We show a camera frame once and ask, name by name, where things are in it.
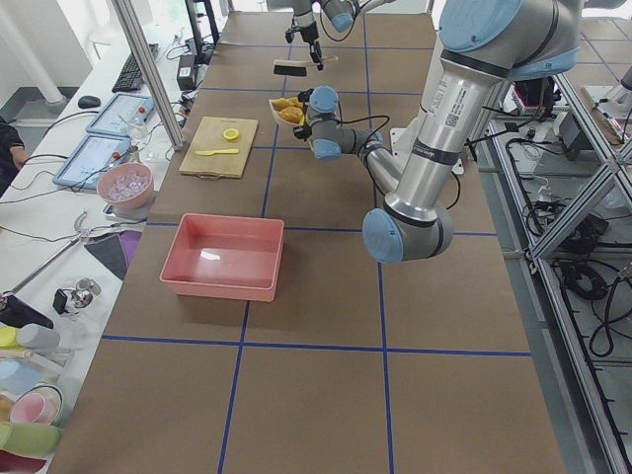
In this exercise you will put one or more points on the grey control box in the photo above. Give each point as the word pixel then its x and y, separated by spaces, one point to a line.
pixel 571 136

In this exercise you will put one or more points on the pink cup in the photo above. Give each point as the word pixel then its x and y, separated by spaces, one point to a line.
pixel 41 405

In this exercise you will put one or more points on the pink bowl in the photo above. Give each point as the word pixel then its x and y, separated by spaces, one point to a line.
pixel 127 186

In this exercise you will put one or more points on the beige hand brush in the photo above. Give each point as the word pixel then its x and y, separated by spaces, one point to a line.
pixel 300 68

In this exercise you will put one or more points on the beige plastic dustpan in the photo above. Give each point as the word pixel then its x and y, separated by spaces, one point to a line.
pixel 284 124

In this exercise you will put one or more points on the pink plastic bin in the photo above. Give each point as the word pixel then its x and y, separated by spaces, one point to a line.
pixel 230 257

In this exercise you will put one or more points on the bamboo cutting board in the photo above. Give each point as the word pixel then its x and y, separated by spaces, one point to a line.
pixel 209 136

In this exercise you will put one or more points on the lower teach pendant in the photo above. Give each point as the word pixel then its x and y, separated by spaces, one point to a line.
pixel 94 156

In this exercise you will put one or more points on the grey purple cloth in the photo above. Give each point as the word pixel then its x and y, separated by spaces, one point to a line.
pixel 115 251

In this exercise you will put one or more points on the brown toy potato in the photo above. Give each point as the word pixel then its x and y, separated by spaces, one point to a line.
pixel 292 115

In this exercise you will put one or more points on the teach pendant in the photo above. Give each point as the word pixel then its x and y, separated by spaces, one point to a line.
pixel 94 156
pixel 120 110

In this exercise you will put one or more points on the grey cup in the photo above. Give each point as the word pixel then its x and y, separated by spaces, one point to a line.
pixel 38 338

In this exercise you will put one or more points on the black computer mouse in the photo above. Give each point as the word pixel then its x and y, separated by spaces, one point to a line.
pixel 88 102

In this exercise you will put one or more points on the yellow plastic knife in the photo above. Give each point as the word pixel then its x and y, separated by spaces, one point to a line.
pixel 212 152

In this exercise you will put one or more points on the green cup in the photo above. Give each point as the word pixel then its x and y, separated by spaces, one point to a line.
pixel 29 440

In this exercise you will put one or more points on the light blue cup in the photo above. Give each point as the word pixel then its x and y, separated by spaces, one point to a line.
pixel 17 376

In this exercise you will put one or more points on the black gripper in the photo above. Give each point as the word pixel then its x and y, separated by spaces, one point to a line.
pixel 311 36

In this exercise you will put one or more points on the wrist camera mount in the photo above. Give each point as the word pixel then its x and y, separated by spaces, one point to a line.
pixel 302 132
pixel 289 35

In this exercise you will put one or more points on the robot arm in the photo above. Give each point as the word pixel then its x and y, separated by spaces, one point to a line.
pixel 342 16
pixel 481 43

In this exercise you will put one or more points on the yellow lemon slices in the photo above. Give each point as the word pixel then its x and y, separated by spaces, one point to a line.
pixel 231 134

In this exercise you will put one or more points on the kitchen scale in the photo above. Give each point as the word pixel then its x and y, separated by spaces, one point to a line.
pixel 112 213

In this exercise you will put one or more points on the yellow toy corn cob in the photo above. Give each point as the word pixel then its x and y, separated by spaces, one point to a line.
pixel 284 103

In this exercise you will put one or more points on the aluminium frame post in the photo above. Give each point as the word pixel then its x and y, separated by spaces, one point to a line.
pixel 138 45

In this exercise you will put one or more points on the black keyboard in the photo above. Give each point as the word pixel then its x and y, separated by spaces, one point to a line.
pixel 130 78

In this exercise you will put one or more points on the upper teach pendant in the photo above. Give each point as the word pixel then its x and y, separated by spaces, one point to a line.
pixel 120 110

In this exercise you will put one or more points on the black power adapter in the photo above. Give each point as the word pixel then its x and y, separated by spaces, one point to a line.
pixel 187 73

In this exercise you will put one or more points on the seated person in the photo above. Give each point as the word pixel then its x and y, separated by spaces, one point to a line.
pixel 13 154

